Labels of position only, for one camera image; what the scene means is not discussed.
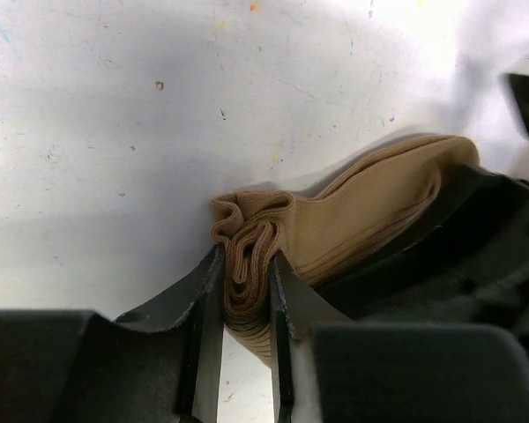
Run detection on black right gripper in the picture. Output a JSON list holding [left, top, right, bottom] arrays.
[[319, 165, 529, 352]]

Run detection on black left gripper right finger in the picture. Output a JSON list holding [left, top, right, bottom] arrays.
[[269, 252, 351, 422]]

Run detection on tan brown long sock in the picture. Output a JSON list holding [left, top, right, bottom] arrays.
[[212, 135, 480, 364]]

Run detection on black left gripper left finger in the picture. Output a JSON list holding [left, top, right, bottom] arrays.
[[114, 245, 225, 419]]

